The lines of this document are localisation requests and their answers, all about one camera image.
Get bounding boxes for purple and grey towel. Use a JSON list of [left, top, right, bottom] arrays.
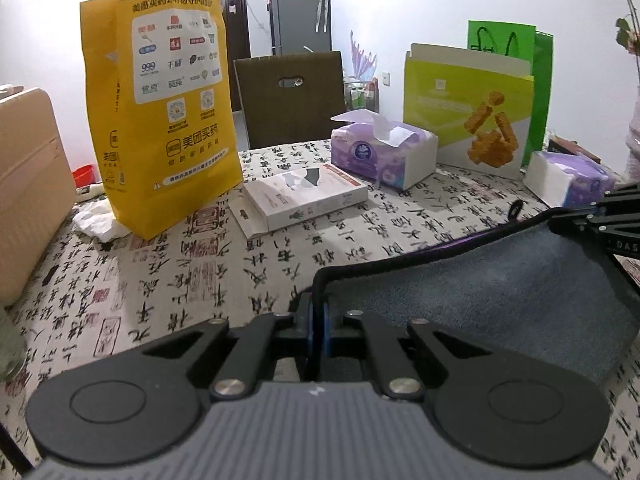
[[311, 211, 639, 384]]

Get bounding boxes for white flat box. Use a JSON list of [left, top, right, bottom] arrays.
[[229, 164, 368, 240]]

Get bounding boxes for crumpled white tissue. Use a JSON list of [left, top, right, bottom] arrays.
[[72, 198, 131, 243]]

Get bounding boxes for dark brown door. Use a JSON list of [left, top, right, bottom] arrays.
[[222, 0, 250, 67]]

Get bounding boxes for green paper bag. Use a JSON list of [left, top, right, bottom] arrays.
[[466, 19, 554, 170]]

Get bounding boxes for yellow-green snack gift bag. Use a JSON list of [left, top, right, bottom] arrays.
[[402, 44, 534, 180]]

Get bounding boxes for grey refrigerator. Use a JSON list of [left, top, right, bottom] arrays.
[[267, 0, 332, 55]]

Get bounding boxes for dried pink flowers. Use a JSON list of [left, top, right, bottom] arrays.
[[595, 0, 640, 82]]

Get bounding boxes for tan suitcase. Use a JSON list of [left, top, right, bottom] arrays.
[[1, 88, 76, 307]]

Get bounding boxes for lavender textured vase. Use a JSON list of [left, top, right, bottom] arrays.
[[625, 107, 640, 183]]

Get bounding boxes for open purple tissue pack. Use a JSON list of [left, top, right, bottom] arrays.
[[331, 108, 438, 191]]

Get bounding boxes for clear drinking glass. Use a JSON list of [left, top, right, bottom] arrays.
[[0, 307, 26, 382]]

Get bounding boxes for closed purple tissue pack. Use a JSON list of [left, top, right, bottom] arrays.
[[524, 151, 616, 208]]

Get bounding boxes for brown chair back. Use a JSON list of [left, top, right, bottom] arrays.
[[234, 51, 346, 148]]

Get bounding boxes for yellow paper bag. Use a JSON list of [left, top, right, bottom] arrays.
[[80, 0, 242, 240]]

